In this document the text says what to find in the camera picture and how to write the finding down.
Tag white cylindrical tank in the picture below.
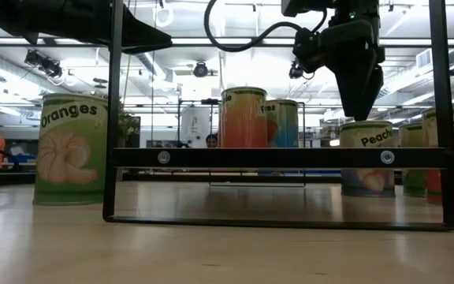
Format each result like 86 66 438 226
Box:
180 106 212 149

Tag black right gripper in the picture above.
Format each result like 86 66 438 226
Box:
293 18 385 121

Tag Peaches label tin can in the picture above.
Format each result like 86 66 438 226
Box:
339 120 396 198

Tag orange label tin can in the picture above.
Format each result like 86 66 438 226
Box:
219 86 268 149

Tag white ceiling air vent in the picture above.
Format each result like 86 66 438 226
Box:
415 47 433 70

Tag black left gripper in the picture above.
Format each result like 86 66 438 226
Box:
67 0 173 55

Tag teal label tin can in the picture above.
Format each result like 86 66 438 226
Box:
266 99 300 149

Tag green label tin can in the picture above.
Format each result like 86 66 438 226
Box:
398 122 427 197

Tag black aluminium rig frame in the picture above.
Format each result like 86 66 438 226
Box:
0 170 342 189

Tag Oranges label tin can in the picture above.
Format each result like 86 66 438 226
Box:
32 93 109 206

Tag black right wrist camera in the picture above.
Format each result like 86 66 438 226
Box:
281 0 330 17

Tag black ceiling track lights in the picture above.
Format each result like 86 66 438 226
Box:
24 49 65 79

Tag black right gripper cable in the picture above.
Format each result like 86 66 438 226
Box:
203 0 330 54

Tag black round ceiling spotlight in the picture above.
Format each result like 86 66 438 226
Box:
192 61 210 79

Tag potted green plant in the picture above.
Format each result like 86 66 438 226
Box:
118 100 141 149

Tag wooden shelf black metal frame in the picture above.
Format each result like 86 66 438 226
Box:
102 0 454 232

